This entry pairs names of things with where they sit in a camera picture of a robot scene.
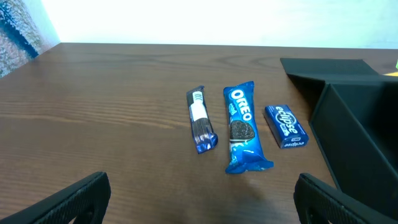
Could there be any yellow Hacks candy bag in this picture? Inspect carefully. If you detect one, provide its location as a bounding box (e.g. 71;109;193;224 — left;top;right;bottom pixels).
384;72;398;77

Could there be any blue Oreo cookie pack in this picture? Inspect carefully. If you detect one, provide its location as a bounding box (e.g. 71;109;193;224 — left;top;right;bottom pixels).
223;81;274;174

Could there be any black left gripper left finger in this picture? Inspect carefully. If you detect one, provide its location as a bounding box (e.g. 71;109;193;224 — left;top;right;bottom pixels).
1;172;111;224

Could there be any dark blue wafer bar wrapper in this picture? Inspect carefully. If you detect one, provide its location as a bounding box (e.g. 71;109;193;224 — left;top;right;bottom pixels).
187;85;218;154

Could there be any blue Eclipse mints tin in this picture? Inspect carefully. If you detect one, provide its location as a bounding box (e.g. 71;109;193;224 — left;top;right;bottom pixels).
264;105;309;149

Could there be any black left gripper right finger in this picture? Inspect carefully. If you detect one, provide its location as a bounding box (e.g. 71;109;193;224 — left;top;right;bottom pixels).
294;173;397;224

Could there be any dark green box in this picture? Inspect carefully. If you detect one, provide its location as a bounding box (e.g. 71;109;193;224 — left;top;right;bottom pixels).
280;58;397;219

